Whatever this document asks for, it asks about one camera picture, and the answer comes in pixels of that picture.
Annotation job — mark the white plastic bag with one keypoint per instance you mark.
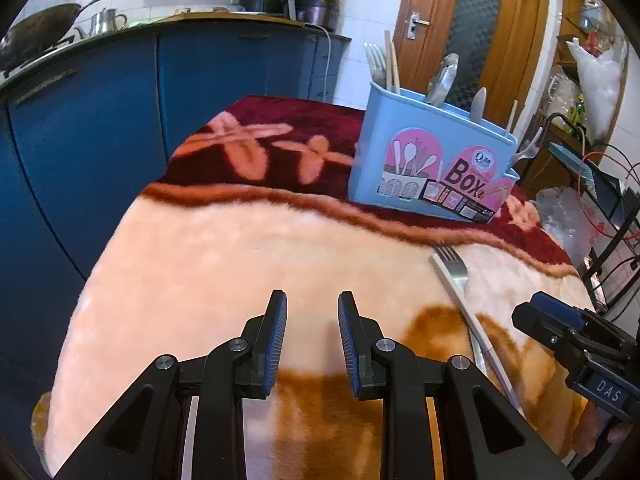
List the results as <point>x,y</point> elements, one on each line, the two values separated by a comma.
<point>597,85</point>

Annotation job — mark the black wok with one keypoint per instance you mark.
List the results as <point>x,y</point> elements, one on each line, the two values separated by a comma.
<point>40,30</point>

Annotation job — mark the stacked cooking pots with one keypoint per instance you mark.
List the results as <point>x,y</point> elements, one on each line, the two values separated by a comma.
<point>315,12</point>

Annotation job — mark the blue base cabinet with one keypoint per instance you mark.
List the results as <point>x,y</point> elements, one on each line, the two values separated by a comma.
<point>100,135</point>

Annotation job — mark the wooden chopstick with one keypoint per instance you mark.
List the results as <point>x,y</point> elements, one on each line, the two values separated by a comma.
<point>512,117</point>
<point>388,60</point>
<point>395,70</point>

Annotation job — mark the light blue board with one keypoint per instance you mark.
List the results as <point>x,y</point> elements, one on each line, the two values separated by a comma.
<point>570,162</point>

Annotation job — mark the light blue utensil box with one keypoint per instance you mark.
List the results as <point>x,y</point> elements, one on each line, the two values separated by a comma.
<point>400,125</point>

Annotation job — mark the person's right hand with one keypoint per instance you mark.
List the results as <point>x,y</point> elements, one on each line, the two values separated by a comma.
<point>595,430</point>

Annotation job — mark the black metal rack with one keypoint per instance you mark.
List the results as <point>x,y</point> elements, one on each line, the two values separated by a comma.
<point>607,240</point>

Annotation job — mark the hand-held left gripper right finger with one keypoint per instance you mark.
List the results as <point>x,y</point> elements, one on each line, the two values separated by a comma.
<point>347,347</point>

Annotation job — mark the metal kettle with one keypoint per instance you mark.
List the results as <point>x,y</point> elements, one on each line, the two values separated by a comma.
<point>105,22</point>

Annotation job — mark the silver metal fork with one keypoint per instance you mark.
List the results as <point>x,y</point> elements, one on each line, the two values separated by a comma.
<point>452,270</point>

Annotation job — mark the gas stove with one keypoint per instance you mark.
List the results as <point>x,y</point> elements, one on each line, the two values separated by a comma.
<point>45,55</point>

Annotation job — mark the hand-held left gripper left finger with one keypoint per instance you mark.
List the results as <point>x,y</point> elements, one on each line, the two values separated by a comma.
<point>277,345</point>

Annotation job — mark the white plastic spoon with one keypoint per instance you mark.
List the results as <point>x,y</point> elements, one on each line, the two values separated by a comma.
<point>478,105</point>

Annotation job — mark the red floral blanket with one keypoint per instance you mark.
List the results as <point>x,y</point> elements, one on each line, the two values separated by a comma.
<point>225,260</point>

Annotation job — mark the clear plastic bags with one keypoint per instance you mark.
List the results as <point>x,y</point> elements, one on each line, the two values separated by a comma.
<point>562,220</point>

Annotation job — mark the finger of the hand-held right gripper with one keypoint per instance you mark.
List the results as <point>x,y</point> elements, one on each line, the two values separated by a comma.
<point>555,310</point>

